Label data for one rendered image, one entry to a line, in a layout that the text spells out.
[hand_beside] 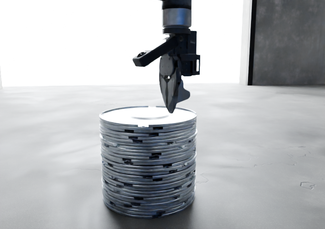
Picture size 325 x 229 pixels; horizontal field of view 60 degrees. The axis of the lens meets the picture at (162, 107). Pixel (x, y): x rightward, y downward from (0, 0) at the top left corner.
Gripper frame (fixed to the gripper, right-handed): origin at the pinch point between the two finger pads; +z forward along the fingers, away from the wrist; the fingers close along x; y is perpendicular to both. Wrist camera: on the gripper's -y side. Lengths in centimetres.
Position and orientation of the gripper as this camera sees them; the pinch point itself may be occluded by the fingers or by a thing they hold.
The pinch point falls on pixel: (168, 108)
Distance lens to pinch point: 72.4
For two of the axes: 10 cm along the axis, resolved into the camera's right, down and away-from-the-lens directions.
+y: 8.8, -0.8, 4.7
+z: 0.0, 9.9, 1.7
